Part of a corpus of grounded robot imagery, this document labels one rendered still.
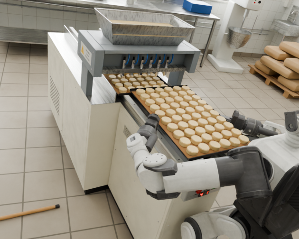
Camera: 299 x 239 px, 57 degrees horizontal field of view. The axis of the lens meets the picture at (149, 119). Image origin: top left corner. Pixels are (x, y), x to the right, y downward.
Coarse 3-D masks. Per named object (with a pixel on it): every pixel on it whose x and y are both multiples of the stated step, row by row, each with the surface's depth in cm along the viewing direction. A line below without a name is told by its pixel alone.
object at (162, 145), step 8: (72, 32) 252; (120, 96) 174; (128, 96) 168; (128, 104) 165; (136, 104) 162; (136, 112) 157; (136, 120) 158; (144, 120) 149; (160, 136) 140; (160, 144) 137; (168, 144) 136; (160, 152) 138; (168, 152) 132; (176, 160) 127
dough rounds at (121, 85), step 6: (108, 78) 183; (114, 78) 181; (120, 78) 184; (126, 78) 188; (132, 78) 185; (138, 78) 187; (144, 78) 193; (150, 78) 191; (156, 78) 193; (114, 84) 177; (120, 84) 174; (126, 84) 176; (132, 84) 180; (138, 84) 179; (144, 84) 182; (150, 84) 185; (156, 84) 189; (162, 84) 186; (120, 90) 169; (126, 90) 170
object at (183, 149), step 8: (136, 96) 150; (168, 96) 157; (144, 104) 144; (168, 104) 149; (152, 112) 139; (208, 112) 150; (160, 120) 134; (184, 136) 127; (200, 136) 129; (232, 136) 134; (176, 144) 120; (192, 144) 122; (208, 144) 125; (240, 144) 130; (184, 152) 116; (200, 152) 119; (208, 152) 120
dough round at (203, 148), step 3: (201, 144) 120; (204, 144) 121; (198, 147) 119; (201, 147) 118; (204, 147) 119; (207, 147) 119; (198, 150) 119; (201, 150) 118; (204, 150) 118; (207, 150) 118
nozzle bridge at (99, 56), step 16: (80, 32) 165; (96, 32) 170; (80, 48) 169; (96, 48) 147; (112, 48) 152; (128, 48) 157; (144, 48) 162; (160, 48) 168; (176, 48) 174; (192, 48) 180; (96, 64) 150; (112, 64) 165; (128, 64) 170; (144, 64) 175; (160, 64) 182; (176, 64) 188; (192, 64) 183; (176, 80) 201
